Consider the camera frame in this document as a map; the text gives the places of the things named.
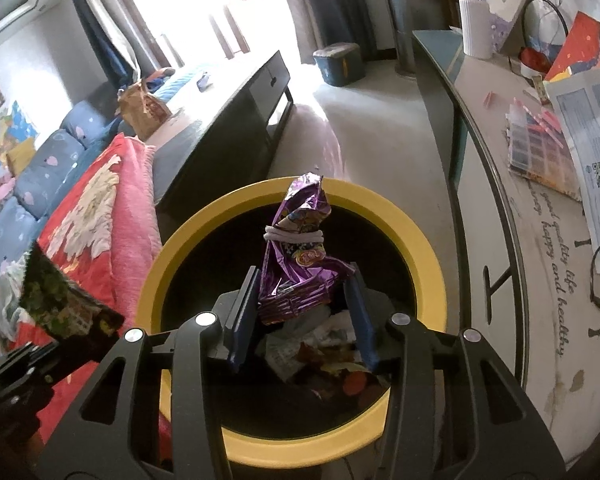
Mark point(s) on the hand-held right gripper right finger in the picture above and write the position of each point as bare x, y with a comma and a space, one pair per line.
362, 320

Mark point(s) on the dark green snack packet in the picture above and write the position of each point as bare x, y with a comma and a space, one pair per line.
65, 300

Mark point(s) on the yellow rimmed trash bin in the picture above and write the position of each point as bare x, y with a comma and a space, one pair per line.
190, 230

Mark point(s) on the dark low cabinet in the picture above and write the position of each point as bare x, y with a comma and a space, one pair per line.
220, 130

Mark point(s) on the round printed table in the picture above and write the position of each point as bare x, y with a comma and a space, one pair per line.
520, 270

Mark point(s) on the blue patterned sofa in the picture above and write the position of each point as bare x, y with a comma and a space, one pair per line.
45, 160

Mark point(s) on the colourful map wall poster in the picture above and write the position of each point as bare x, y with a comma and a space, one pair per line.
10, 125

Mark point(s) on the yellow pillow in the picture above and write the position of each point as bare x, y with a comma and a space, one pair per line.
20, 152

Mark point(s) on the brown paper bag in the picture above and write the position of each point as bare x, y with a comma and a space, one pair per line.
142, 110

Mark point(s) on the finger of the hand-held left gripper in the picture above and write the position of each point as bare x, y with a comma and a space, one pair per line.
32, 362

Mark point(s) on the red white small bowl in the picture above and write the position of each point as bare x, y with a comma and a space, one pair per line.
535, 62

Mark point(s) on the red painted canvas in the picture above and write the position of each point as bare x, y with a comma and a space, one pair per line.
585, 45

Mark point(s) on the printed paper sheet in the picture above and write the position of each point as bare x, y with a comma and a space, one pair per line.
590, 125

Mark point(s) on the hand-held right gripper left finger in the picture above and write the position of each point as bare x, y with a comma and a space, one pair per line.
245, 320

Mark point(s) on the dark blue curtain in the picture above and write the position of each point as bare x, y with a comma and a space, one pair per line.
100, 30

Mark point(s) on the white ribbed vase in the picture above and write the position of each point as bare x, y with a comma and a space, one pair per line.
475, 27

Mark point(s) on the pink cloth pile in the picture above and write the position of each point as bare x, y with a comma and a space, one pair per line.
0, 197

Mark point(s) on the purple foil wrapper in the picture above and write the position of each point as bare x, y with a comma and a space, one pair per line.
295, 270

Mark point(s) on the blue storage box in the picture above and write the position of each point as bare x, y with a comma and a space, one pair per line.
340, 62

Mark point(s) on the clear bead organizer box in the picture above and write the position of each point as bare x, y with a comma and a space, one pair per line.
542, 150

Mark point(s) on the purple flower canvas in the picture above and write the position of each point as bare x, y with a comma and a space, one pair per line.
510, 20

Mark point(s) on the pink clip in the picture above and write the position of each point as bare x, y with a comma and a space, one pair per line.
491, 98

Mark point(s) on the red floral blanket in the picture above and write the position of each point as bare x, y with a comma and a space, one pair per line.
80, 200

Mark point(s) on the small blue item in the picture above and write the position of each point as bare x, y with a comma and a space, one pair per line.
205, 82

